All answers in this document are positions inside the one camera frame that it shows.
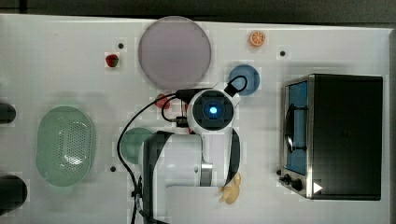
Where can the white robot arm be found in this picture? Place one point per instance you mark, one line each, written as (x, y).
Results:
(208, 156)

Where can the green perforated strainer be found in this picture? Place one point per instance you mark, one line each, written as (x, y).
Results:
(64, 151)

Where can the red felt tomato piece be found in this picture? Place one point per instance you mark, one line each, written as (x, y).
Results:
(162, 101)

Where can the pink round plate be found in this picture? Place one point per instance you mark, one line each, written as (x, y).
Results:
(174, 53)

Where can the blue small bowl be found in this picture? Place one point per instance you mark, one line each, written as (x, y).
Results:
(252, 77)

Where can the green small cup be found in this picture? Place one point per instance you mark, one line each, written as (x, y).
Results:
(132, 141)

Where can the beige felt food piece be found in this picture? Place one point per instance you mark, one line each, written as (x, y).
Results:
(231, 191)

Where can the orange slice toy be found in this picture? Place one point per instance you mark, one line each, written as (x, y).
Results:
(256, 39)

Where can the red felt strawberry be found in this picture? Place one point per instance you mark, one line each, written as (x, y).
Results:
(112, 60)

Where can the black toaster oven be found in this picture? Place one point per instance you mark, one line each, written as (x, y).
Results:
(332, 137)

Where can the black cylinder upper left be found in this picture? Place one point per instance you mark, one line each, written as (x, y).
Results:
(7, 113)

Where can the black cylinder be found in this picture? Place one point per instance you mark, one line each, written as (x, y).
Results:
(13, 193)
(7, 113)

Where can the black cylinder lower left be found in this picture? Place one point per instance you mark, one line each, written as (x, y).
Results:
(13, 193)

